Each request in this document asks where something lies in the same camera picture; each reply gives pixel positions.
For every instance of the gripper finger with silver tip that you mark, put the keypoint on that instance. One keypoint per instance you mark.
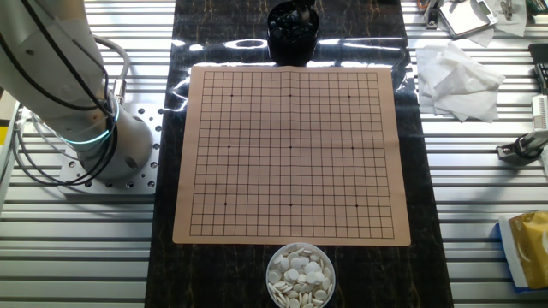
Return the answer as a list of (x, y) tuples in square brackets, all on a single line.
[(305, 12)]

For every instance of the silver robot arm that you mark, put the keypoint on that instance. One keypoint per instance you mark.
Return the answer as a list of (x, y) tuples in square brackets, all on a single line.
[(43, 64)]

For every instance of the tan go board mat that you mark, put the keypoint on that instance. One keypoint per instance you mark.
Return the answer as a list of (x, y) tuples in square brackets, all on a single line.
[(291, 171)]

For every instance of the black bowl of black stones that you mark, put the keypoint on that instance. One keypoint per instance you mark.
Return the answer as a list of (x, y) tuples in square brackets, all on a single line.
[(293, 43)]

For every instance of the pile of white tissues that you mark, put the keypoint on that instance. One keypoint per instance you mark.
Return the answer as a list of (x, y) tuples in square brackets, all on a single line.
[(458, 85)]

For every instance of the white tissue sheet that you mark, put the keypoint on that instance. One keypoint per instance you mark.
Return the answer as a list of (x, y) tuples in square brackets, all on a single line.
[(514, 25)]

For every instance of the black keyboard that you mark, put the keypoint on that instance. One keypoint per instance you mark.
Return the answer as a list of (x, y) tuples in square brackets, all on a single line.
[(541, 55)]

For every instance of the black and silver tool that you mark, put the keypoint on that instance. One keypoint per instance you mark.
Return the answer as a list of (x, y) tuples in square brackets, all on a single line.
[(520, 149)]

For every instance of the white bowl of white stones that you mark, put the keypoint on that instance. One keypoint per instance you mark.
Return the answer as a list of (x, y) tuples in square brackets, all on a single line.
[(299, 278)]

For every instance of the black marble pattern mat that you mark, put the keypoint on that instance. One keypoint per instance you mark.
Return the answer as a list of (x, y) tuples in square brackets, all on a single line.
[(171, 274)]

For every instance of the colourful block pattern cloth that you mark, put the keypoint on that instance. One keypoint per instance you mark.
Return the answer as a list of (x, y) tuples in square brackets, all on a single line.
[(2, 133)]

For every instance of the yellow tissue pack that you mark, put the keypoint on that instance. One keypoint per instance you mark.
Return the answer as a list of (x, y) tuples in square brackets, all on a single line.
[(533, 252)]

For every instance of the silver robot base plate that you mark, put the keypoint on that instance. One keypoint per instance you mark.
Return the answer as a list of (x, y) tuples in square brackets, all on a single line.
[(144, 174)]

